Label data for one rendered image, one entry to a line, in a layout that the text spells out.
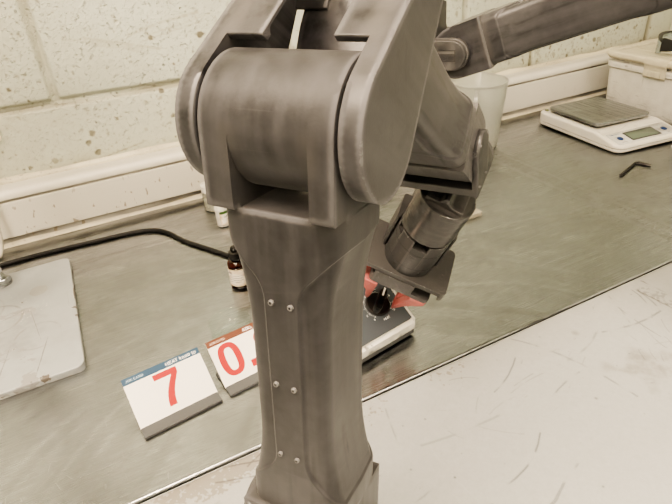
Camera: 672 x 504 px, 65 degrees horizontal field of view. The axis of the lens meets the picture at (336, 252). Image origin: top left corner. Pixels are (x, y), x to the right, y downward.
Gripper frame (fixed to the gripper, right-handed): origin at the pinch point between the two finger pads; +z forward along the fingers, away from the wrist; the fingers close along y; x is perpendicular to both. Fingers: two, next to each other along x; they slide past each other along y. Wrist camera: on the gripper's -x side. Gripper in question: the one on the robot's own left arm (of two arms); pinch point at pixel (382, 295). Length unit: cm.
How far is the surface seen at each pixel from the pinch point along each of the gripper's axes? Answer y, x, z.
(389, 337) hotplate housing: -2.7, 4.1, 1.9
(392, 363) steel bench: -4.2, 6.6, 2.9
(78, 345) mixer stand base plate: 33.5, 15.4, 16.5
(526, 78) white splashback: -20, -91, 16
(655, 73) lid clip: -45, -92, 3
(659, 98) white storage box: -49, -90, 7
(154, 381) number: 20.5, 18.7, 7.0
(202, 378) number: 15.9, 16.2, 7.2
